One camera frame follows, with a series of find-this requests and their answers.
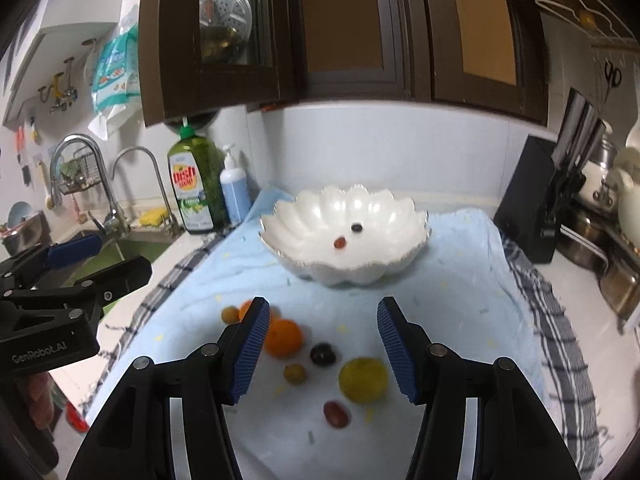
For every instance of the red grape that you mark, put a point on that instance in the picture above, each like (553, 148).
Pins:
(340, 243)
(336, 414)

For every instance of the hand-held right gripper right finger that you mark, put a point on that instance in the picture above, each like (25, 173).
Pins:
(397, 350)

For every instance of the light blue towel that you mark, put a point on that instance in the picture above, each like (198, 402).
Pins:
(465, 310)

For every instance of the person's left hand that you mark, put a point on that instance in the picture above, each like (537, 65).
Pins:
(41, 400)

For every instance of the steel pot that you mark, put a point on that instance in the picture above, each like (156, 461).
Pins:
(582, 240)

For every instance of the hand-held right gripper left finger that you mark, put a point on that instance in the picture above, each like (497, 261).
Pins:
(250, 350)

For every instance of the black knife block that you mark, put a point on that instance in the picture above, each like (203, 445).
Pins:
(522, 200)

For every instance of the large orange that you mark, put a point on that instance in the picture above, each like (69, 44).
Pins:
(285, 338)

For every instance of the white kettle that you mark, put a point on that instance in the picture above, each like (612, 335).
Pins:
(629, 195)

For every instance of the steel tray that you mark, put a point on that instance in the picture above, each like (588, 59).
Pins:
(622, 285)

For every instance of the green plum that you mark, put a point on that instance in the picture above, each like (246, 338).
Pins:
(363, 380)

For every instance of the yellow sponge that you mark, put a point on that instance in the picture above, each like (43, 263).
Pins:
(152, 216)

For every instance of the white scalloped bowl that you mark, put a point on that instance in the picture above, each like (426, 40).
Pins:
(345, 210)

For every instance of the dark round strainer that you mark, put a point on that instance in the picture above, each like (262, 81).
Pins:
(205, 120)

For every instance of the hanging plastic package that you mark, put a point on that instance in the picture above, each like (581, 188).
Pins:
(115, 75)

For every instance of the round metal steamer plate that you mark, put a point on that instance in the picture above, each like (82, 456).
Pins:
(227, 10)

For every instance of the small mandarin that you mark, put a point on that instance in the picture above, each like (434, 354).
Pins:
(245, 311)

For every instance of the checked grey cloth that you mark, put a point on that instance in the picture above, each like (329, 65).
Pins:
(550, 310)

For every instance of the white ceramic jar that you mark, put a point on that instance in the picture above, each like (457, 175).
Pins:
(596, 185)

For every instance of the dark brown wall cabinet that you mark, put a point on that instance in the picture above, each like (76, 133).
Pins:
(345, 35)

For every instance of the steel sink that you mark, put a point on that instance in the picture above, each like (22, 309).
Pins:
(135, 250)

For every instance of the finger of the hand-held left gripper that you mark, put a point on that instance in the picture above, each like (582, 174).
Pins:
(125, 275)
(75, 252)

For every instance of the tall steel faucet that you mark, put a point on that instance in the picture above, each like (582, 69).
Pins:
(100, 160)

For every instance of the green dish soap bottle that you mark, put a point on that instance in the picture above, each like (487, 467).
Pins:
(196, 185)

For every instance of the green-brown grape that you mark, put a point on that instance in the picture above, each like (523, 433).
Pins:
(295, 374)
(230, 314)

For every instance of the steel lidded container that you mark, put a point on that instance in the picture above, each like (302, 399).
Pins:
(605, 147)

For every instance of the blue pump bottle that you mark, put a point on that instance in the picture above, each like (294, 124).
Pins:
(235, 195)

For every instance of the black scissors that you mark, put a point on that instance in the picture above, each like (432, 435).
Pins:
(612, 77)

